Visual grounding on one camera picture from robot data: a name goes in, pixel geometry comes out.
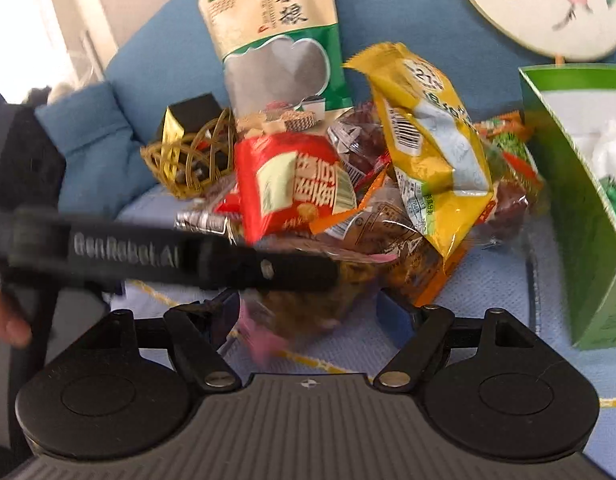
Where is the light blue blanket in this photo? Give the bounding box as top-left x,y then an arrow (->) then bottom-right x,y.
57,182 -> 616,466

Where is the silver wrapped packet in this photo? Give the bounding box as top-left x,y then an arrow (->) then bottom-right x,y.
174,209 -> 236,242

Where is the woven gold basket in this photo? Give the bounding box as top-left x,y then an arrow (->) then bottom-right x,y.
140,108 -> 239,202

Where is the yellow snack bag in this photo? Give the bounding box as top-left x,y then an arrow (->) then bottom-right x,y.
342,42 -> 497,282

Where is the green cardboard box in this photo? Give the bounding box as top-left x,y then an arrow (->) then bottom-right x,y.
518,64 -> 616,352

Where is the blue cushion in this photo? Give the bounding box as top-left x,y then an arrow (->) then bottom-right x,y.
35,81 -> 145,213

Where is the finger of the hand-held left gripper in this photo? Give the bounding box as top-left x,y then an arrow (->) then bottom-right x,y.
188,241 -> 339,295

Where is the red snack packet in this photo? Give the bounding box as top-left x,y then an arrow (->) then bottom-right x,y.
214,131 -> 359,243

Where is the large beige green snack bag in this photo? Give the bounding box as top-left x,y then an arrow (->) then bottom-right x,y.
197,0 -> 355,133

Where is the clear packet of red dates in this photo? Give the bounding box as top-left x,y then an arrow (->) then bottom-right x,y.
327,102 -> 393,188

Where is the person's left hand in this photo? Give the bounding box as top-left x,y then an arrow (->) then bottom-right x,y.
0,289 -> 33,347

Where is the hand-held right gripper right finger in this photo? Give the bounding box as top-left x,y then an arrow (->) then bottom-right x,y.
375,291 -> 536,395

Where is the white plastic bag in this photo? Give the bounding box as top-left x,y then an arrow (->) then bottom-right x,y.
570,119 -> 616,188

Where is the blue sofa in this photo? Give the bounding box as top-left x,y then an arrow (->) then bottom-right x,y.
35,0 -> 616,221

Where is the black gold box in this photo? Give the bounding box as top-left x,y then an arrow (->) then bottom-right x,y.
160,92 -> 233,176

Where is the round floral fan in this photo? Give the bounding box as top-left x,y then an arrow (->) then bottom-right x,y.
447,0 -> 616,67

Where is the clear bag of brown snacks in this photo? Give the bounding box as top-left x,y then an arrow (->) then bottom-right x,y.
238,195 -> 471,328

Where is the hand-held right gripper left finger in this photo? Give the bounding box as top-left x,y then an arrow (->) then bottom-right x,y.
78,291 -> 242,394

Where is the pink snack packet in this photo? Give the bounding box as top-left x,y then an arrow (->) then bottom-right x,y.
236,300 -> 293,365

